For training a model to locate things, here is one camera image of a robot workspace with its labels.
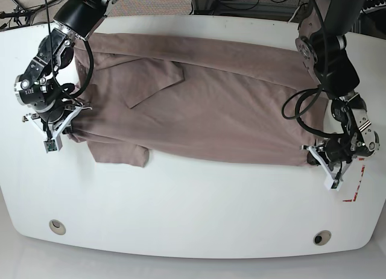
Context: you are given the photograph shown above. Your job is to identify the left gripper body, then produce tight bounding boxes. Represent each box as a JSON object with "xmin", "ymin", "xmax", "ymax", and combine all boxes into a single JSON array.
[{"xmin": 301, "ymin": 137, "xmax": 379, "ymax": 191}]

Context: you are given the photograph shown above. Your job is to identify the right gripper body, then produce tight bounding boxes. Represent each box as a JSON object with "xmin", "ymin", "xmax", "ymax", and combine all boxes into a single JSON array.
[{"xmin": 22, "ymin": 104, "xmax": 92, "ymax": 144}]

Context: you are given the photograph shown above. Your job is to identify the mauve T-shirt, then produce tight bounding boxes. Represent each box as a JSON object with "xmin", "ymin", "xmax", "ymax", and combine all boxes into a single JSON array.
[{"xmin": 69, "ymin": 34, "xmax": 318, "ymax": 167}]

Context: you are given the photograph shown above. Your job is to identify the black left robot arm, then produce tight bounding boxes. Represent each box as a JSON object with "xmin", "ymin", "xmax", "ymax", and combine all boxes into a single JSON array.
[{"xmin": 283, "ymin": 0, "xmax": 379, "ymax": 190}]

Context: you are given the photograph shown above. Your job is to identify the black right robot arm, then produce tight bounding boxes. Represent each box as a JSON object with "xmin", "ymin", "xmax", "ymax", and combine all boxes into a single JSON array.
[{"xmin": 14, "ymin": 0, "xmax": 119, "ymax": 152}]

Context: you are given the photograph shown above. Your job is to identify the red tape rectangle marking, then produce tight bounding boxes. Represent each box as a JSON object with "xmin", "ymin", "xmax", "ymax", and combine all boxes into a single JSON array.
[{"xmin": 342, "ymin": 158, "xmax": 367, "ymax": 204}]

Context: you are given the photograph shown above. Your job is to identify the right table grommet hole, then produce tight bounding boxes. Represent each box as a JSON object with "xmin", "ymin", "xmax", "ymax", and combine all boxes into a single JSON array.
[{"xmin": 313, "ymin": 230, "xmax": 332, "ymax": 246}]

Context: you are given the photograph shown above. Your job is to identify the table grommet hole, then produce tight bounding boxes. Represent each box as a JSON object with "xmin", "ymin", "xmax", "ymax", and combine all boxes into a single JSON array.
[
  {"xmin": 49, "ymin": 220, "xmax": 66, "ymax": 236},
  {"xmin": 313, "ymin": 230, "xmax": 332, "ymax": 246}
]

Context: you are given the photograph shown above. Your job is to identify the left table grommet hole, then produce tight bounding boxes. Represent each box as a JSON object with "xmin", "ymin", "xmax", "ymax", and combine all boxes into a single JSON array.
[{"xmin": 49, "ymin": 220, "xmax": 66, "ymax": 236}]

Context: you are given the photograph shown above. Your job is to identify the black tripod legs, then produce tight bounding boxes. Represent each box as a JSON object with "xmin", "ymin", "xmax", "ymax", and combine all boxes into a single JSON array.
[{"xmin": 1, "ymin": 0, "xmax": 64, "ymax": 31}]

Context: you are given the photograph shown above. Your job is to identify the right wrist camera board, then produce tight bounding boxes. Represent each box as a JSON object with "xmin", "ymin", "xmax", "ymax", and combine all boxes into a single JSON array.
[{"xmin": 44, "ymin": 137, "xmax": 62, "ymax": 153}]

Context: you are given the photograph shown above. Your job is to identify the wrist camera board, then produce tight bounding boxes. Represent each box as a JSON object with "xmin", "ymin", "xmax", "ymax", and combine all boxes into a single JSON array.
[
  {"xmin": 324, "ymin": 176, "xmax": 342, "ymax": 191},
  {"xmin": 44, "ymin": 137, "xmax": 62, "ymax": 153}
]

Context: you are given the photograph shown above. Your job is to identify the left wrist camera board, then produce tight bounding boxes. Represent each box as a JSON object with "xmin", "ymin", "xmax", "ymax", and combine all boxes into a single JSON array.
[{"xmin": 324, "ymin": 176, "xmax": 342, "ymax": 191}]

